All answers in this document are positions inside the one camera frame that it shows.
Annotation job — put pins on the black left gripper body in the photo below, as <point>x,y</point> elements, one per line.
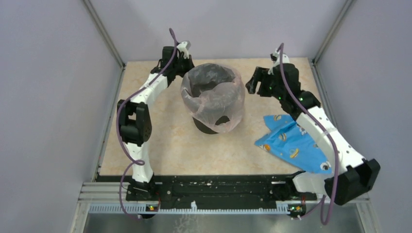
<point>182,66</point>

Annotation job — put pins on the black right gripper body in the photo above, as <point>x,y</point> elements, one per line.
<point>267,87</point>

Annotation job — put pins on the translucent pink trash bag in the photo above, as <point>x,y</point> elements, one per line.
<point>210,91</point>

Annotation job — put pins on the black plastic trash bin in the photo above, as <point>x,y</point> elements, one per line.
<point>205,129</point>

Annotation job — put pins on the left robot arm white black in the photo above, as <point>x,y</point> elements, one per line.
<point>133,121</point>

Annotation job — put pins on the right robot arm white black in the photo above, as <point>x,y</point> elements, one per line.
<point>352,174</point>

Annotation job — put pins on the blue cartoon printed bag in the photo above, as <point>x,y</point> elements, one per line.
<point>291,143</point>

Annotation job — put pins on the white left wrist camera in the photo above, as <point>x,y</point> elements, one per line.
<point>183,48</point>

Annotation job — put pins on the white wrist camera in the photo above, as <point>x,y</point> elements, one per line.
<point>183,48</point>
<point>275,58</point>

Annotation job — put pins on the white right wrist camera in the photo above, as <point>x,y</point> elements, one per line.
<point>275,58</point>

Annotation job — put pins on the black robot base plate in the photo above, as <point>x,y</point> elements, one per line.
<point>217,192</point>

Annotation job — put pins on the white slotted cable duct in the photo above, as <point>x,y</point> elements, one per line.
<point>135,208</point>

